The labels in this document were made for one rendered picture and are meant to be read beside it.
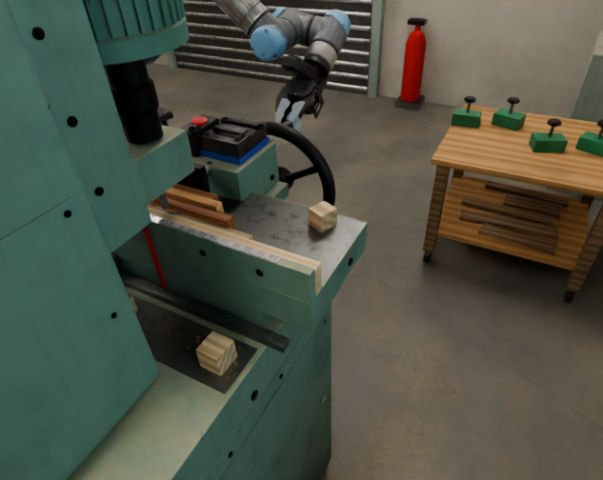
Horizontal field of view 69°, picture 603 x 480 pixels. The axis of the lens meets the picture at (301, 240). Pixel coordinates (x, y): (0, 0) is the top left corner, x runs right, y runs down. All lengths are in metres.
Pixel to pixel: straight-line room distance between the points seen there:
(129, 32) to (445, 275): 1.69
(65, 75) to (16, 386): 0.31
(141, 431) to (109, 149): 0.36
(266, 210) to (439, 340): 1.13
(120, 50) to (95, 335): 0.32
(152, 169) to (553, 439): 1.41
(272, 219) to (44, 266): 0.40
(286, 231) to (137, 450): 0.38
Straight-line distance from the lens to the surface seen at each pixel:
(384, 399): 1.59
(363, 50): 3.71
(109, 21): 0.56
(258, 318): 0.70
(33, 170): 0.46
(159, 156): 0.66
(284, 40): 1.11
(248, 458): 0.81
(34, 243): 0.47
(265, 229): 0.74
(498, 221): 2.06
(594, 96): 2.56
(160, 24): 0.58
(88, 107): 0.53
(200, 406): 0.66
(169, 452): 0.64
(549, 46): 3.48
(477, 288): 2.00
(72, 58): 0.52
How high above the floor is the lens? 1.35
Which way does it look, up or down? 39 degrees down
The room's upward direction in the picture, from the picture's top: 3 degrees counter-clockwise
